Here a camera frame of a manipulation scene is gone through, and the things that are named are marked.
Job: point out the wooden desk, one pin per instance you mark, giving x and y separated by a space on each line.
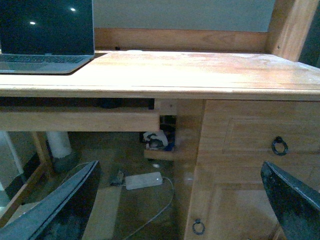
232 93

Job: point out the cluttered items under desk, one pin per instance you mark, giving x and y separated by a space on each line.
164 139

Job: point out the grey laptop computer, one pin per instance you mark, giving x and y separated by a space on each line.
45 36

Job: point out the white power adapter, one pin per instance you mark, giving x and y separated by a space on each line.
145 180

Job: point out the black wireless mouse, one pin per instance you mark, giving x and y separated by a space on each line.
109 103

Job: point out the white cylindrical leg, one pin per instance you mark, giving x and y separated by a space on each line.
59 143

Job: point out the lower black ring handle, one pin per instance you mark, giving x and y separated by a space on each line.
198 227

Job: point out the wooden keyboard tray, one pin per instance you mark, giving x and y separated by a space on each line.
76 115

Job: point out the upper black ring handle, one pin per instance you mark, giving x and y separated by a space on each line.
279 147

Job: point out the black ring handle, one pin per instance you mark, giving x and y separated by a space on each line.
198 227
279 147

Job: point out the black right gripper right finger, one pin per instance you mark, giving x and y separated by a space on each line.
295 204

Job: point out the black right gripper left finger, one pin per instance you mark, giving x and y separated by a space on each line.
63 214

